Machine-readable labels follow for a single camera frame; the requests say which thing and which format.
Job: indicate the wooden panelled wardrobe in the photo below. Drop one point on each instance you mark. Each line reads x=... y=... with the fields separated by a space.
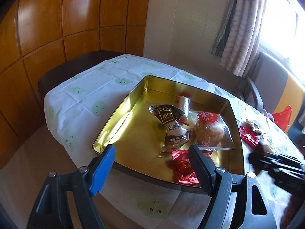
x=71 y=16

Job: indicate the bread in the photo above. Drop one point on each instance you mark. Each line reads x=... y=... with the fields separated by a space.
x=209 y=131

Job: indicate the dark brown snack packet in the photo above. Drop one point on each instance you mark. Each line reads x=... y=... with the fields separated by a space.
x=171 y=126

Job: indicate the pale yellow snack packet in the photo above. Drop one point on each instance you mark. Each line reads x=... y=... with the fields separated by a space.
x=253 y=125

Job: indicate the person's right forearm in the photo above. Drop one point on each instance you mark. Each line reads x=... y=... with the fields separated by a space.
x=295 y=214

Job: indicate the red foil candy packet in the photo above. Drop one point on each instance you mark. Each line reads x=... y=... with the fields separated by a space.
x=183 y=164
x=249 y=136

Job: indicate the pink cloth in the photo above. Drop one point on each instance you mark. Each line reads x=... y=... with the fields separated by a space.
x=268 y=115

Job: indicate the cloud printed white tablecloth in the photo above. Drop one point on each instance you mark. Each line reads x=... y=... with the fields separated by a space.
x=95 y=88

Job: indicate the bright window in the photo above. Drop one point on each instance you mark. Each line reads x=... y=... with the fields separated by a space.
x=281 y=16

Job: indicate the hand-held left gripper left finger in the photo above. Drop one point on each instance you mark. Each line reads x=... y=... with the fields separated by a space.
x=102 y=169

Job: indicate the red plastic bag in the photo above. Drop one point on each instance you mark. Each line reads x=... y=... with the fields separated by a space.
x=283 y=119

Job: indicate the pink patterned curtain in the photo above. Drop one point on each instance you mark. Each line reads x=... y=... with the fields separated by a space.
x=240 y=40

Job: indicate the grey and yellow armchair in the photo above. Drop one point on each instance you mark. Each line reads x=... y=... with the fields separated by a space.
x=271 y=76

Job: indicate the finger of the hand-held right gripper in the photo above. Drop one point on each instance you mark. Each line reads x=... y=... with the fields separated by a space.
x=262 y=162

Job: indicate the gold metal tin box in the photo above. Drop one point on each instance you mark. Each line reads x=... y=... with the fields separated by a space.
x=143 y=128

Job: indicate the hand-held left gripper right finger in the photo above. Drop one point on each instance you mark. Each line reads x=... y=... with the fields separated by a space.
x=202 y=171

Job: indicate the dark brown table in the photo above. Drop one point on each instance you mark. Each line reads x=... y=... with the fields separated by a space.
x=62 y=74

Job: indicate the beige roll snack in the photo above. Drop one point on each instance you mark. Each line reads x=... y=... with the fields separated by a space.
x=183 y=103

